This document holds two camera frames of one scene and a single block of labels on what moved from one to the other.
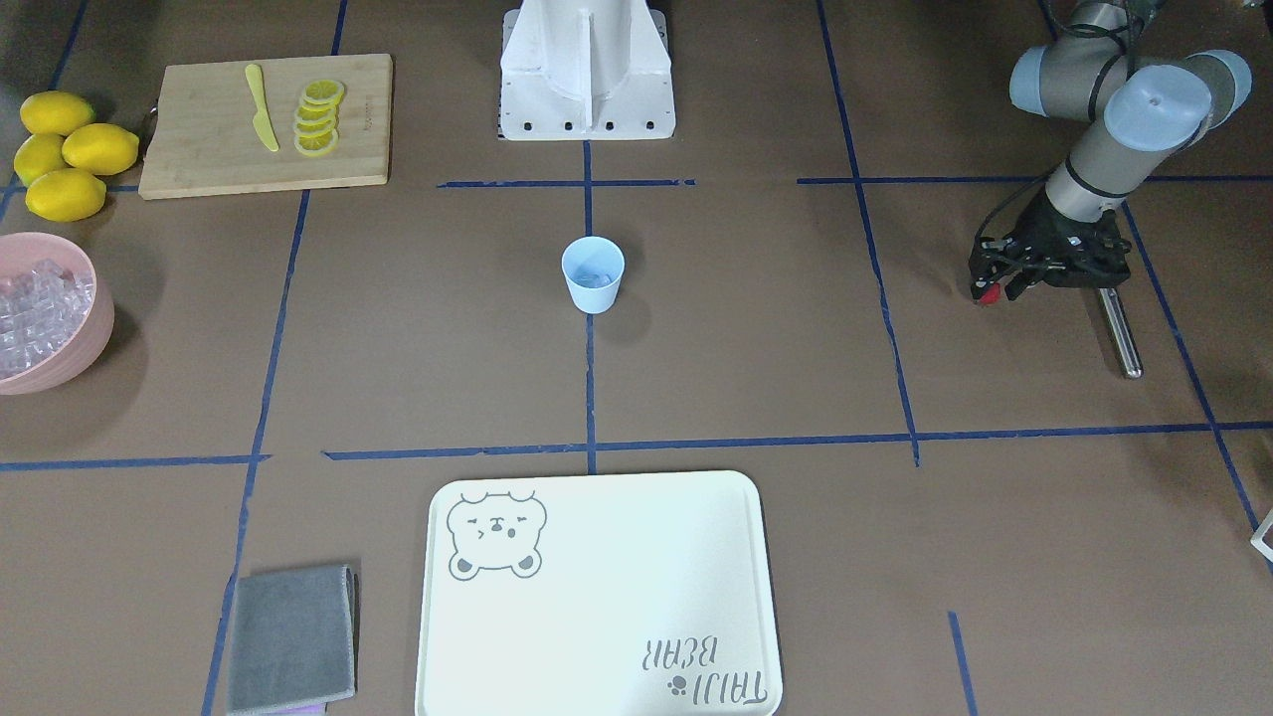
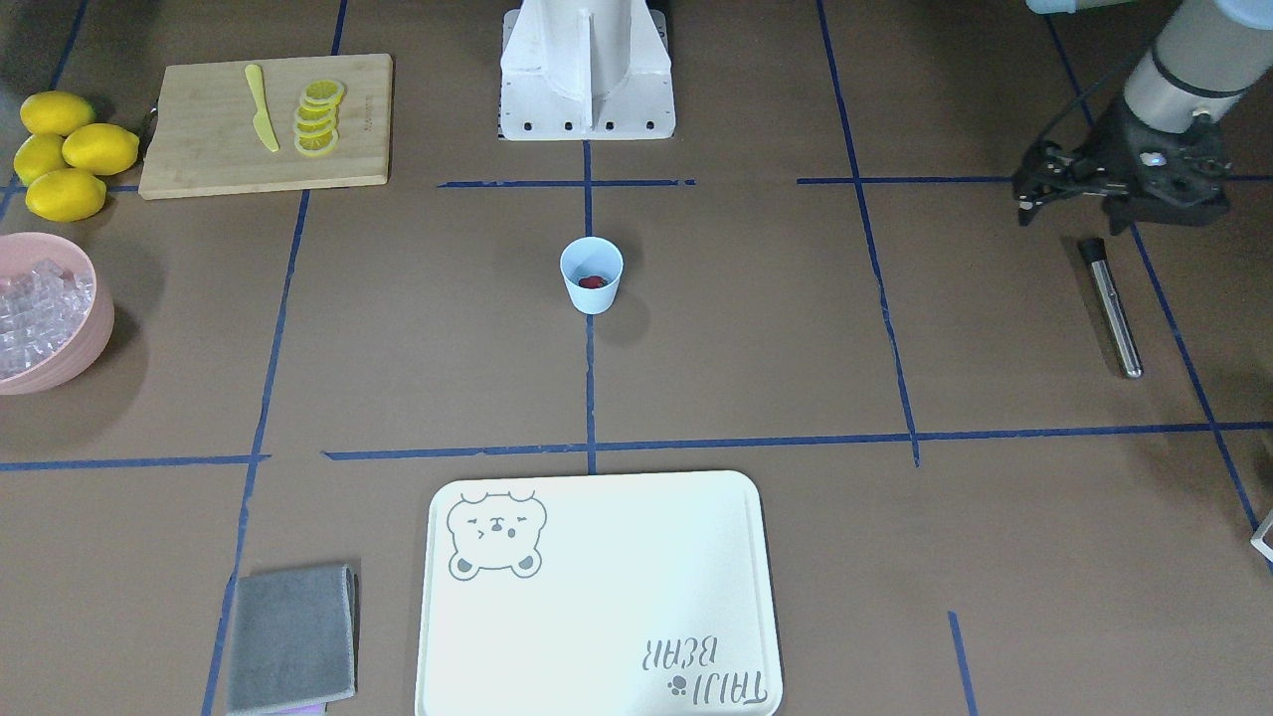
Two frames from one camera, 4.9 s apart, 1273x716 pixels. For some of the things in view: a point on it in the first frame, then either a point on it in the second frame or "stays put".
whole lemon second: [101, 148] stays put
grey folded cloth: [294, 639] stays put
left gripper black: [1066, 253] -> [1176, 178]
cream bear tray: [618, 595] stays put
